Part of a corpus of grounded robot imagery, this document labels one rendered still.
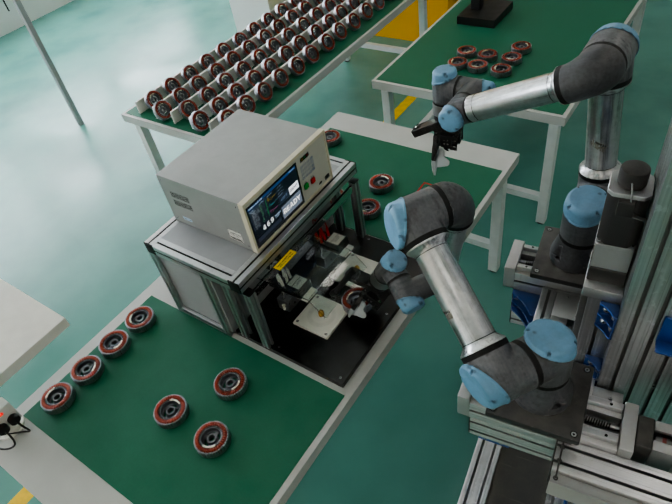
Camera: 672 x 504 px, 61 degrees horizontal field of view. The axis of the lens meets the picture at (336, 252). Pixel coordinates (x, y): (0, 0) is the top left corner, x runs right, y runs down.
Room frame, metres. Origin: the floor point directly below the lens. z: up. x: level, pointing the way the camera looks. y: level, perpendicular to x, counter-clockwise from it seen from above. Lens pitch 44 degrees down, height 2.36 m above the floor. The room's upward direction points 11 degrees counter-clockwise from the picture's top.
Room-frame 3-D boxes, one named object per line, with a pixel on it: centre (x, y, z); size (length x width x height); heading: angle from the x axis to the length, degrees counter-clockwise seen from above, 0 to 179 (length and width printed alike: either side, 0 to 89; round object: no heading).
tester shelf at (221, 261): (1.63, 0.25, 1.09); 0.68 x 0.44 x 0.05; 138
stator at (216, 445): (0.93, 0.49, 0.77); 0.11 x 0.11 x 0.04
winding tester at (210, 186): (1.64, 0.25, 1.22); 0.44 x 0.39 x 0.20; 138
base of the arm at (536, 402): (0.73, -0.44, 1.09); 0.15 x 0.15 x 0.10
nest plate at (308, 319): (1.32, 0.10, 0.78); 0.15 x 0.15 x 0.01; 48
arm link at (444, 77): (1.57, -0.43, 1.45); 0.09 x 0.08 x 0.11; 48
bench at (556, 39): (3.31, -1.42, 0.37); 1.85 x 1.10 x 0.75; 138
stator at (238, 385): (1.12, 0.43, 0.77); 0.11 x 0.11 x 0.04
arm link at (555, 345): (0.73, -0.43, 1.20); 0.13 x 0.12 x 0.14; 107
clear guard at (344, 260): (1.32, 0.11, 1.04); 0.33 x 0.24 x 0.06; 48
